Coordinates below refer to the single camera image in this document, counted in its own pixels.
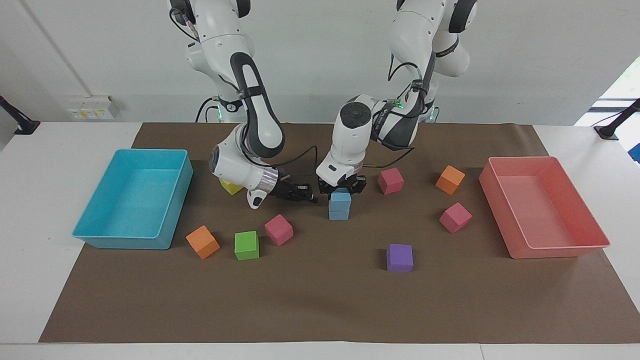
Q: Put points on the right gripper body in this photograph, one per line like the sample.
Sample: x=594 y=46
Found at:
x=285 y=190

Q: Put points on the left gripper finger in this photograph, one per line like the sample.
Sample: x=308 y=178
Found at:
x=358 y=186
x=326 y=189

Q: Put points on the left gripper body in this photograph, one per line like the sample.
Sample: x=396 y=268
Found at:
x=345 y=182

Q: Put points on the blue block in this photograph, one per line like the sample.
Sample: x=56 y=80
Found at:
x=340 y=200
x=339 y=215

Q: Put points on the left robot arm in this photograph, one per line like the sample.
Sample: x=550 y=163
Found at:
x=350 y=140

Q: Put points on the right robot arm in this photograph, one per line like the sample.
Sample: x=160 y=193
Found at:
x=260 y=115

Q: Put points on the pink block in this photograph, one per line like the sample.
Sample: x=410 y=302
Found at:
x=455 y=218
x=390 y=181
x=279 y=230

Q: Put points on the yellow block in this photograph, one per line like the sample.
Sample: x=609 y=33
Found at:
x=231 y=188

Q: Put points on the green block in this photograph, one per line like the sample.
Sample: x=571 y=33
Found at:
x=246 y=246

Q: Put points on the purple block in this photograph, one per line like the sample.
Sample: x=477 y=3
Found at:
x=399 y=259

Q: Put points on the orange block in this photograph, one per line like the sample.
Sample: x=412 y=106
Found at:
x=450 y=180
x=202 y=242

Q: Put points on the blue plastic bin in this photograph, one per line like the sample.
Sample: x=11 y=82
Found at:
x=135 y=200

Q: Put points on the pink plastic bin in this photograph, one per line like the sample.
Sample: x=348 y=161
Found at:
x=542 y=210

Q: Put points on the black stand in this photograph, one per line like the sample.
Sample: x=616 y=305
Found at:
x=612 y=127
x=22 y=125

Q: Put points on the white wall socket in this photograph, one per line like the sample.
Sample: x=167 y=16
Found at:
x=90 y=108

